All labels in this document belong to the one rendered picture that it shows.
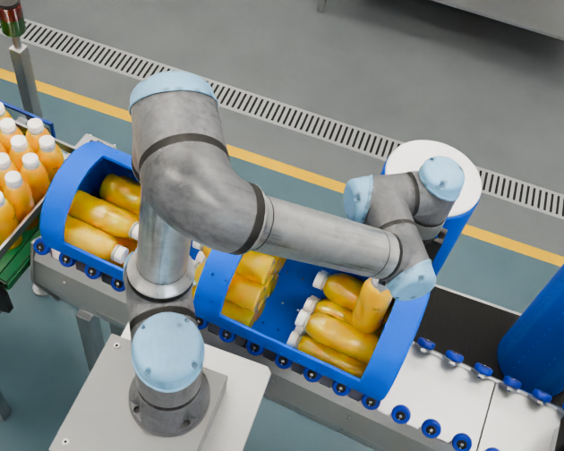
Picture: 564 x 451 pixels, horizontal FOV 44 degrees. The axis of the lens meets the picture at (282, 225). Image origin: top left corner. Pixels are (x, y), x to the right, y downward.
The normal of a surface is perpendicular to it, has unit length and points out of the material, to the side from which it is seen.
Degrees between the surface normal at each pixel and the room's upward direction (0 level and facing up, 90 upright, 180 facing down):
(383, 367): 57
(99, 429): 0
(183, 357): 7
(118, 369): 0
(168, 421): 73
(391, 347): 39
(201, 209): 53
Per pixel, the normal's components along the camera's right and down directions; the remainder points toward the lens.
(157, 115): -0.39, -0.44
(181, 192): -0.13, 0.24
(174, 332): 0.14, -0.47
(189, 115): 0.28, -0.59
